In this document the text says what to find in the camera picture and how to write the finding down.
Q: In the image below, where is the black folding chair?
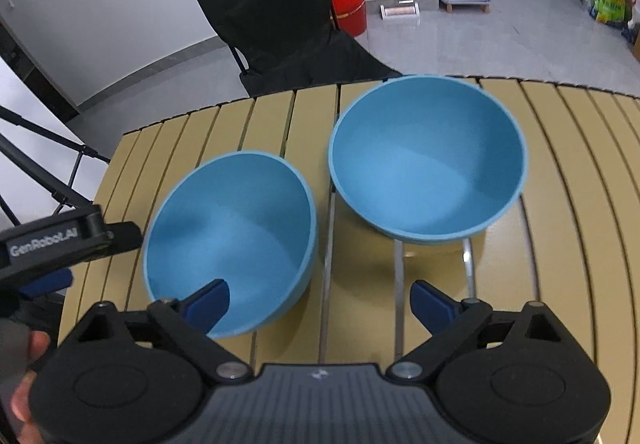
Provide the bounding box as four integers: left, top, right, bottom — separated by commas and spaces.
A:
195, 0, 403, 98

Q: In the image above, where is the person's left hand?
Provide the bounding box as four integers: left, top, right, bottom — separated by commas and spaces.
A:
11, 331, 51, 420

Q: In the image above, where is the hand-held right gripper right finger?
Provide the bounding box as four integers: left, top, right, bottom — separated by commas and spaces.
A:
387, 279, 563, 384

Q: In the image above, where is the large blue bowl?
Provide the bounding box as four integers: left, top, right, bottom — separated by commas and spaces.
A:
327, 74, 528, 246

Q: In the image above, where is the white plastic bag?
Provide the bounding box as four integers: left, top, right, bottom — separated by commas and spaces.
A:
625, 0, 640, 42

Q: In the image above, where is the green printed bag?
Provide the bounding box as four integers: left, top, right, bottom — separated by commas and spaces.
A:
592, 0, 628, 25

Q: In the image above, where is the red plastic bucket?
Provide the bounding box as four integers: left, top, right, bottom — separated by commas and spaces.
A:
330, 0, 371, 38

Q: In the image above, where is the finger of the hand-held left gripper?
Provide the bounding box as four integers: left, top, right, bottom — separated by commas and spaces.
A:
102, 221, 143, 255
19, 268, 74, 300

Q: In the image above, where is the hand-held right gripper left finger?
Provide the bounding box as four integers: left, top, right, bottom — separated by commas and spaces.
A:
77, 278, 252, 384

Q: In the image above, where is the black tripod stand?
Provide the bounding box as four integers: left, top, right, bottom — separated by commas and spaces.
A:
0, 104, 112, 225

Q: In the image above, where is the medium blue bowl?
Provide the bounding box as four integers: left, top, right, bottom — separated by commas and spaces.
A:
142, 151, 319, 340

